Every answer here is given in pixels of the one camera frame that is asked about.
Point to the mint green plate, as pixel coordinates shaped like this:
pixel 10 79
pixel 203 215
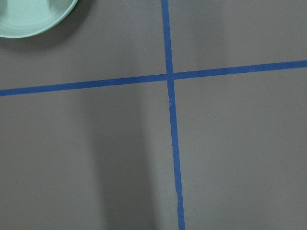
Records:
pixel 26 18

